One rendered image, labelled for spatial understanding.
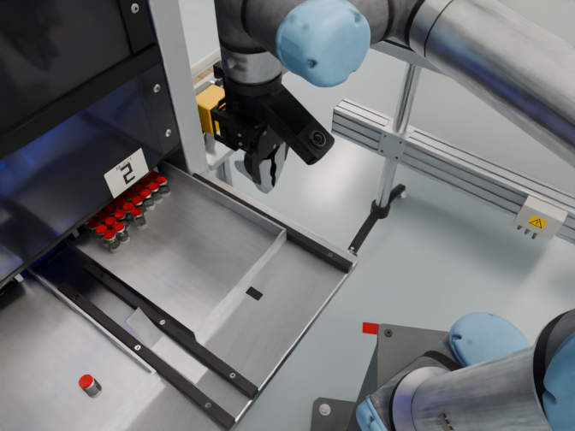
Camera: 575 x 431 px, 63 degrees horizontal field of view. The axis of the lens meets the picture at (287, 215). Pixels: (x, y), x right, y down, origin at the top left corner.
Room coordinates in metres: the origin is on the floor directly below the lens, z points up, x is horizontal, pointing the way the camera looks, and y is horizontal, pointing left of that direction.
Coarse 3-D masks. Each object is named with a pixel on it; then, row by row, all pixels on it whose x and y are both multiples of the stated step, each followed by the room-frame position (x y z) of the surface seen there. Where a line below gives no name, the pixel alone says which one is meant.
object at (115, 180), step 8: (136, 152) 0.62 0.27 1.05; (128, 160) 0.60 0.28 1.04; (136, 160) 0.61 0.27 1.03; (144, 160) 0.62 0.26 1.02; (112, 168) 0.57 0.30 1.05; (120, 168) 0.58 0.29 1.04; (128, 168) 0.60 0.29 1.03; (136, 168) 0.61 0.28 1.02; (144, 168) 0.62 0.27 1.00; (104, 176) 0.56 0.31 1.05; (112, 176) 0.57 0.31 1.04; (120, 176) 0.58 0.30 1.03; (128, 176) 0.59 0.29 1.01; (136, 176) 0.60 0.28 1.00; (112, 184) 0.56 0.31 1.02; (120, 184) 0.57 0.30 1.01; (128, 184) 0.59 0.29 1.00; (112, 192) 0.56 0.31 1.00; (120, 192) 0.57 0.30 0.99
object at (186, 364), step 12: (132, 324) 0.34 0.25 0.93; (144, 324) 0.35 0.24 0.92; (144, 336) 0.33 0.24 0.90; (156, 336) 0.34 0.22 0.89; (156, 348) 0.32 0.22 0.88; (168, 348) 0.32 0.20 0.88; (180, 348) 0.32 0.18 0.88; (168, 360) 0.30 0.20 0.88; (180, 360) 0.30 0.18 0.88; (192, 360) 0.30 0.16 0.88; (180, 372) 0.28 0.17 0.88; (192, 372) 0.28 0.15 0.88; (204, 372) 0.28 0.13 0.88
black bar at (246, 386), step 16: (96, 272) 0.46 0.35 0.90; (112, 288) 0.42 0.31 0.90; (128, 304) 0.40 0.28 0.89; (144, 304) 0.39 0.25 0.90; (160, 320) 0.36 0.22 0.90; (176, 336) 0.33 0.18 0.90; (192, 352) 0.31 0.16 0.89; (208, 352) 0.31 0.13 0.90; (224, 368) 0.28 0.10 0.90; (240, 384) 0.25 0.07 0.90
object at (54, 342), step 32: (32, 288) 0.43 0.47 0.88; (0, 320) 0.37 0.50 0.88; (32, 320) 0.37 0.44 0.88; (64, 320) 0.37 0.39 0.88; (0, 352) 0.31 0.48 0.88; (32, 352) 0.31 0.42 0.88; (64, 352) 0.31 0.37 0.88; (96, 352) 0.31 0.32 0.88; (128, 352) 0.30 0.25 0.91; (0, 384) 0.26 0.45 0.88; (32, 384) 0.26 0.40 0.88; (64, 384) 0.26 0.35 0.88; (128, 384) 0.26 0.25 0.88; (0, 416) 0.21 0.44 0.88; (32, 416) 0.21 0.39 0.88; (64, 416) 0.21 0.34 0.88; (96, 416) 0.21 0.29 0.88
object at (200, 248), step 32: (192, 192) 0.67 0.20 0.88; (160, 224) 0.58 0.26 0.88; (192, 224) 0.58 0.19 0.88; (224, 224) 0.58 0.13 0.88; (256, 224) 0.58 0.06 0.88; (96, 256) 0.51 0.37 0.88; (128, 256) 0.51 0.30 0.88; (160, 256) 0.51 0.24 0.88; (192, 256) 0.51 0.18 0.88; (224, 256) 0.51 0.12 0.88; (256, 256) 0.51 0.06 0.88; (128, 288) 0.43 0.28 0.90; (160, 288) 0.43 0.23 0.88; (192, 288) 0.43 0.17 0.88; (224, 288) 0.43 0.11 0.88; (192, 320) 0.37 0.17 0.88
